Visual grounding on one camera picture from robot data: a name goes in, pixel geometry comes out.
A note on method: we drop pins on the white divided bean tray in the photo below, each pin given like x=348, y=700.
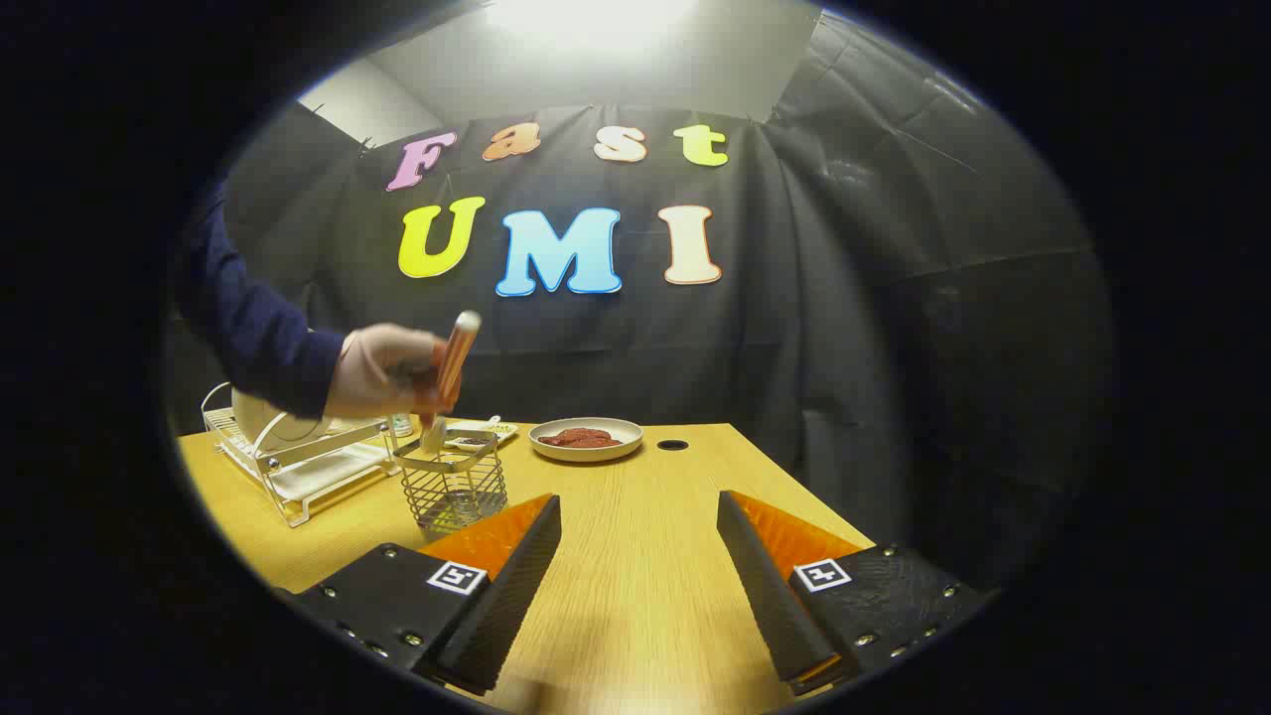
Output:
x=482, y=434

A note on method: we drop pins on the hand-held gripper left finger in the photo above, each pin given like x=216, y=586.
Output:
x=506, y=606

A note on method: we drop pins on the black backdrop cloth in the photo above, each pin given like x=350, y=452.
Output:
x=844, y=348

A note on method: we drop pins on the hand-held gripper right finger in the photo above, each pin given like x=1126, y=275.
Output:
x=770, y=596

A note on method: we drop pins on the red meat patty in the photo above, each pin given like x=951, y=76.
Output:
x=596, y=437
x=558, y=437

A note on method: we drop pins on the beige plate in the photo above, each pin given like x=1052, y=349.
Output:
x=556, y=451

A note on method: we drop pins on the white plate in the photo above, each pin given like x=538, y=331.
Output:
x=263, y=417

